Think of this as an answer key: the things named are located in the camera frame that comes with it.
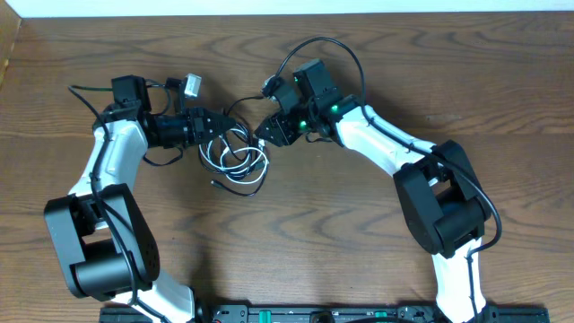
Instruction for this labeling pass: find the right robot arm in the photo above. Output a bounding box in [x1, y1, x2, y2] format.
[256, 59, 493, 322]

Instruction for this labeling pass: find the black usb cable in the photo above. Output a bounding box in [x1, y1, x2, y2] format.
[143, 94, 270, 197]

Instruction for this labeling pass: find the white usb cable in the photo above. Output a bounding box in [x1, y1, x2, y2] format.
[198, 127, 270, 186]

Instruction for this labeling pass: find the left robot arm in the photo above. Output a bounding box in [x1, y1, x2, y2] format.
[44, 74, 235, 322]

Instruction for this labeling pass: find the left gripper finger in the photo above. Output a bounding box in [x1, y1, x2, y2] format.
[196, 117, 237, 144]
[195, 107, 233, 124]

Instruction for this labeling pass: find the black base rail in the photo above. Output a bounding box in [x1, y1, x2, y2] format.
[98, 302, 551, 323]

